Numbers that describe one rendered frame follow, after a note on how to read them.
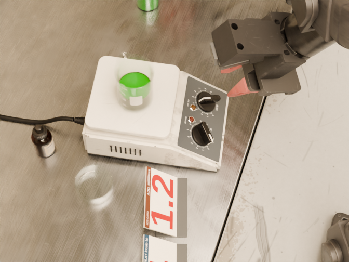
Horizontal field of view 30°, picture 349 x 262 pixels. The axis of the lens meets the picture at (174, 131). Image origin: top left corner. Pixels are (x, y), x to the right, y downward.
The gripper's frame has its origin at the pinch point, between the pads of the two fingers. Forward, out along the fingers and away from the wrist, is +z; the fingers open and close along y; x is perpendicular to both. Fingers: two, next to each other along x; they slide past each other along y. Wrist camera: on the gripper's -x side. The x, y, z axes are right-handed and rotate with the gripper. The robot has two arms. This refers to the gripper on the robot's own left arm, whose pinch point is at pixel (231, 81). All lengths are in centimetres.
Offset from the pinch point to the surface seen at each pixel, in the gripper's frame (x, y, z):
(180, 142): -5.9, 6.1, 7.1
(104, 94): -14.0, -2.8, 10.7
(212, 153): -0.9, 8.2, 7.1
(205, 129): -2.3, 5.1, 5.4
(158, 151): -8.2, 6.5, 9.5
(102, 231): -15.7, 15.3, 16.9
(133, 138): -11.6, 4.1, 9.8
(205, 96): -0.7, 0.0, 5.4
